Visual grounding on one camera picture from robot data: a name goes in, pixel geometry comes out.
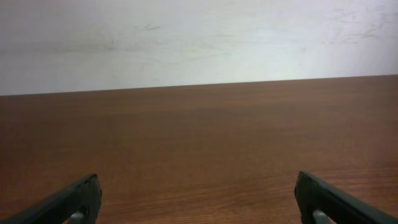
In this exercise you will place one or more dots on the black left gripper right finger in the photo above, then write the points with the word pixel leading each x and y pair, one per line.
pixel 321 202

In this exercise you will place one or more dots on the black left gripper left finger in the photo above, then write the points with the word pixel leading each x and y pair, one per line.
pixel 80 202

